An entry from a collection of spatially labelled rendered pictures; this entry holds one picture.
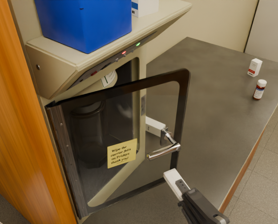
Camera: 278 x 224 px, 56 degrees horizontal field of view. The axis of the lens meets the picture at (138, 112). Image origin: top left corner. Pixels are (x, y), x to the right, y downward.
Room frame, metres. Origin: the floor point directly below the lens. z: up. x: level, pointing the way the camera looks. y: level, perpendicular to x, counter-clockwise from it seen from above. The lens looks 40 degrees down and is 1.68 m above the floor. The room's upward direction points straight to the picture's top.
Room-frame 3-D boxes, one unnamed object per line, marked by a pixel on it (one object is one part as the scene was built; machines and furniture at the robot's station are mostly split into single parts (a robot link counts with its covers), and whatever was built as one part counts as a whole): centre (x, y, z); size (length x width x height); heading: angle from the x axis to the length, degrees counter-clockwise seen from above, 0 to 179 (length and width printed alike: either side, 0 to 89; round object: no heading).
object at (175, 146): (0.44, -0.06, 1.20); 0.10 x 0.05 x 0.03; 116
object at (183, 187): (0.31, -0.09, 1.22); 0.05 x 0.01 x 0.03; 26
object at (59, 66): (0.46, 0.03, 1.46); 0.32 x 0.11 x 0.10; 143
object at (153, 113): (0.43, 0.02, 1.19); 0.30 x 0.01 x 0.40; 116
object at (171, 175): (0.33, -0.08, 1.20); 0.07 x 0.03 x 0.01; 26
